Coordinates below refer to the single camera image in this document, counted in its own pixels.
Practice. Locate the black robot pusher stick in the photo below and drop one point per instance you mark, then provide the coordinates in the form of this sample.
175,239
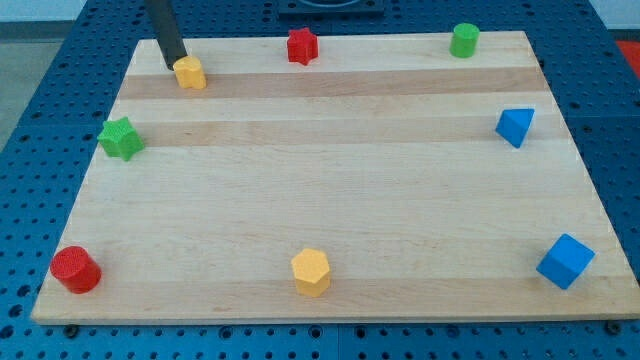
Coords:
166,29

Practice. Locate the yellow hexagon block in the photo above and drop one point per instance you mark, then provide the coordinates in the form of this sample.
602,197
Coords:
312,272

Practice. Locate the blue triangle block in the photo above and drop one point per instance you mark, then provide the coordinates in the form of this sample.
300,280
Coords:
513,125

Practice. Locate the green star block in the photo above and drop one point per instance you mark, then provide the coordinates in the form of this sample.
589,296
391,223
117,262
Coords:
120,139

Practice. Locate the green cylinder block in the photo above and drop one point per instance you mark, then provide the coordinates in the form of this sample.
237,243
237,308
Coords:
464,40

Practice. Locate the red star block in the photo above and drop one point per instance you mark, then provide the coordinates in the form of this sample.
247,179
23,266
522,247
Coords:
302,46

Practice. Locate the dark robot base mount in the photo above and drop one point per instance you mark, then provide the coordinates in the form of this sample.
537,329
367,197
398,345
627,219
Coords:
296,8

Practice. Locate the wooden board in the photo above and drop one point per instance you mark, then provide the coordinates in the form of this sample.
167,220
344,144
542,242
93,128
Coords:
382,153

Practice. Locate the blue cube block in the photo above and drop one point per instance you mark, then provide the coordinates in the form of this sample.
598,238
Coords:
565,261

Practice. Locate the yellow heart block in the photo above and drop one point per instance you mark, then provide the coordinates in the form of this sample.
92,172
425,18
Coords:
190,73

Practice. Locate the red cylinder block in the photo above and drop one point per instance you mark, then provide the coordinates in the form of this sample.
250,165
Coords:
75,269

